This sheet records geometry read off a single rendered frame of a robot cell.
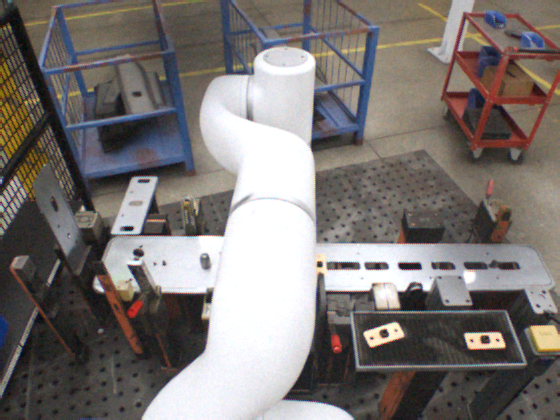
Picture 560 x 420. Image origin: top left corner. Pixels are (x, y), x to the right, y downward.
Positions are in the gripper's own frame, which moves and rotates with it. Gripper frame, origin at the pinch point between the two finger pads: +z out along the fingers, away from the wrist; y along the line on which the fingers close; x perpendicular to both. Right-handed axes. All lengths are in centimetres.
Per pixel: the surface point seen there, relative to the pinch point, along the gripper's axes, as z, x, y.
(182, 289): 44, 29, 16
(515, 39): 58, -159, 232
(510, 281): 45, -67, 19
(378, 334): 28.4, -21.2, -7.4
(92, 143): 129, 143, 205
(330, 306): 37.0, -12.2, 5.5
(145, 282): 32.2, 35.0, 8.8
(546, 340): 29, -59, -9
